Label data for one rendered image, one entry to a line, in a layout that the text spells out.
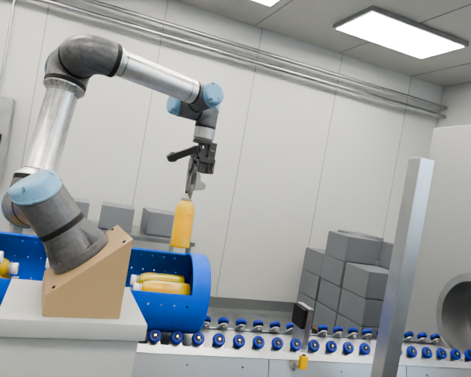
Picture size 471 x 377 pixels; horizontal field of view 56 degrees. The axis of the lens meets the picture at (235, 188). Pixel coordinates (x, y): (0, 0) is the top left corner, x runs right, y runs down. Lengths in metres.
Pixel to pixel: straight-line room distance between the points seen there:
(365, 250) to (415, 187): 3.28
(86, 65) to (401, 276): 1.16
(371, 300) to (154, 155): 2.70
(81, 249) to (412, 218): 1.03
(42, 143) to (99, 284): 0.43
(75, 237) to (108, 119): 3.88
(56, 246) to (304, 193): 4.77
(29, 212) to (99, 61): 0.44
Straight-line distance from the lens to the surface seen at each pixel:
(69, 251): 1.12
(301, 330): 1.84
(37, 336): 1.08
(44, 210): 1.12
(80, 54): 1.28
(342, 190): 6.00
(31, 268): 1.76
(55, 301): 1.08
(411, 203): 1.56
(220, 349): 1.65
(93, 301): 1.09
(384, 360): 1.63
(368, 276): 4.39
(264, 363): 1.71
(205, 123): 1.57
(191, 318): 1.55
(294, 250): 5.75
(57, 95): 1.34
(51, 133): 1.30
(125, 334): 1.10
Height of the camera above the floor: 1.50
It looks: level
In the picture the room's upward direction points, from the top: 10 degrees clockwise
